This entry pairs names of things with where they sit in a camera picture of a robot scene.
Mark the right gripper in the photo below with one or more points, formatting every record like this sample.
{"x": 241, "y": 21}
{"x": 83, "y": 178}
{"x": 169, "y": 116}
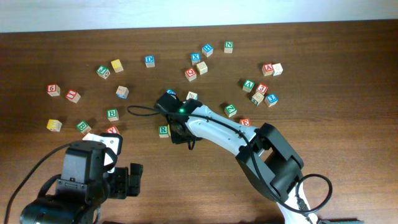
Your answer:
{"x": 178, "y": 135}

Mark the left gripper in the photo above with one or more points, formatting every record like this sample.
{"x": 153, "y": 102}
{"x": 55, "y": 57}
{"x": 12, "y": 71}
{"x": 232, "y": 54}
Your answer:
{"x": 129, "y": 182}

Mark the green R wooden block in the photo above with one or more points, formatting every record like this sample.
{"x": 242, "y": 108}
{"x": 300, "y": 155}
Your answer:
{"x": 164, "y": 131}

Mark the yellow S wooden block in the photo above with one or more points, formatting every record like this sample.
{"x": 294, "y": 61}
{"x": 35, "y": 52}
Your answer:
{"x": 169, "y": 130}

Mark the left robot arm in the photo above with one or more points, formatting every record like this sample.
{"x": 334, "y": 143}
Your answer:
{"x": 89, "y": 177}

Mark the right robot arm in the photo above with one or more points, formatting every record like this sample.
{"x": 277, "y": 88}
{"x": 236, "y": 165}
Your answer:
{"x": 269, "y": 162}

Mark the leaf picture blue-sided block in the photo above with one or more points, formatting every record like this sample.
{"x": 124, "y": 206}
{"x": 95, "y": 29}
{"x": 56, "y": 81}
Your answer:
{"x": 192, "y": 95}

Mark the blue 5 wooden block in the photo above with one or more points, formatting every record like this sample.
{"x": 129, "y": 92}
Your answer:
{"x": 171, "y": 92}

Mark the red Q wooden block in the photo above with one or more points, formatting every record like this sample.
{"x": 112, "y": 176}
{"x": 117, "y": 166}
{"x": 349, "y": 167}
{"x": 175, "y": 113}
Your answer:
{"x": 190, "y": 74}

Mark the plain top block by X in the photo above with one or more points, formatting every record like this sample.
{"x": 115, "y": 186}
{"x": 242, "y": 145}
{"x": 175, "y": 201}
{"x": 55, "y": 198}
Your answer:
{"x": 202, "y": 68}

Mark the green Z wooden block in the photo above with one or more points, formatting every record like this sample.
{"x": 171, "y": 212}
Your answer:
{"x": 230, "y": 110}

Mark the red Y wooden block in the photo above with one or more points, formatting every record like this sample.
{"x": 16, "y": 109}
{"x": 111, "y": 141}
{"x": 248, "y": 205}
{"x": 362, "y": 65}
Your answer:
{"x": 113, "y": 130}

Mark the blue X wooden block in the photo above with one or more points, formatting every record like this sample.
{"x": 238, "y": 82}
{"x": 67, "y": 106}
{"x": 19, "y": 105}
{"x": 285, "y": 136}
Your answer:
{"x": 195, "y": 58}

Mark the blue D wooden block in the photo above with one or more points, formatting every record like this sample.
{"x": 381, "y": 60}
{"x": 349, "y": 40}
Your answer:
{"x": 149, "y": 61}

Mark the plain wooden block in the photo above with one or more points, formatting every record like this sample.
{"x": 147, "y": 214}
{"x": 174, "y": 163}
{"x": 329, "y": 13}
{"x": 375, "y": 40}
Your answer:
{"x": 87, "y": 136}

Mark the plain top blue-sided block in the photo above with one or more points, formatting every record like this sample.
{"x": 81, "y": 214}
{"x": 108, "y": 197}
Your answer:
{"x": 122, "y": 92}

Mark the green B wooden block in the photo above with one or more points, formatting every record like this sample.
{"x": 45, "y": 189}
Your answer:
{"x": 112, "y": 114}

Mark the red E wooden block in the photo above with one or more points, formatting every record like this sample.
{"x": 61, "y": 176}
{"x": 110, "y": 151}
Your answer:
{"x": 245, "y": 122}

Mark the blue H wooden block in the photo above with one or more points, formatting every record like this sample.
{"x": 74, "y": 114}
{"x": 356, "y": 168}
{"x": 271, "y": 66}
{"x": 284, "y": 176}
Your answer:
{"x": 207, "y": 50}

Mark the green B tilted block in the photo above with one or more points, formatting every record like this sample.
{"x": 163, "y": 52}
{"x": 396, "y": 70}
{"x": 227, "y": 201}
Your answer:
{"x": 83, "y": 127}

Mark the green V wooden block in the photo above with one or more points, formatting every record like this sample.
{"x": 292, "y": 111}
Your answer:
{"x": 248, "y": 85}

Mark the yellow top wooden block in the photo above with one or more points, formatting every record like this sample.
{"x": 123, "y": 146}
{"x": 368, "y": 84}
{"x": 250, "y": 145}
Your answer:
{"x": 117, "y": 66}

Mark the green 4 wooden block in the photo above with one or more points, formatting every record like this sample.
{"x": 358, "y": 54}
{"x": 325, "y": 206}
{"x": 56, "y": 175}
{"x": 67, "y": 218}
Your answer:
{"x": 257, "y": 98}

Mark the green N wooden block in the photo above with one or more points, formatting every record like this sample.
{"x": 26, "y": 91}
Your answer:
{"x": 228, "y": 47}

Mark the green J wooden block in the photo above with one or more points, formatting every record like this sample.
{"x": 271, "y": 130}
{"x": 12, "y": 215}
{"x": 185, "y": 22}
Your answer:
{"x": 103, "y": 72}

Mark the red 3 wooden block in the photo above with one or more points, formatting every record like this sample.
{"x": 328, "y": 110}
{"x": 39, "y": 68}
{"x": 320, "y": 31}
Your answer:
{"x": 261, "y": 88}

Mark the yellow wooden block far left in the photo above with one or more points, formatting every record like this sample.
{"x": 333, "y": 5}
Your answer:
{"x": 54, "y": 125}

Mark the blue I wooden block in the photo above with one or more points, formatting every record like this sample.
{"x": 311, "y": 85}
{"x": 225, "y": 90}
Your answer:
{"x": 271, "y": 100}

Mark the red A wooden block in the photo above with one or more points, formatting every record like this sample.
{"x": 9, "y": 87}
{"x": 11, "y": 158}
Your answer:
{"x": 267, "y": 69}

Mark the red L wooden block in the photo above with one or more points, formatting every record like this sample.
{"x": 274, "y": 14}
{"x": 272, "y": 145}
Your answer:
{"x": 73, "y": 96}

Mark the plain block beside A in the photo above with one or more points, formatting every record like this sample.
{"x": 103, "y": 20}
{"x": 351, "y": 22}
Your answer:
{"x": 277, "y": 69}

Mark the red 6 wooden block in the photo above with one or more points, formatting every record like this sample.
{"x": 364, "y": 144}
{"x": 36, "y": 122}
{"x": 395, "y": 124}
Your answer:
{"x": 53, "y": 90}

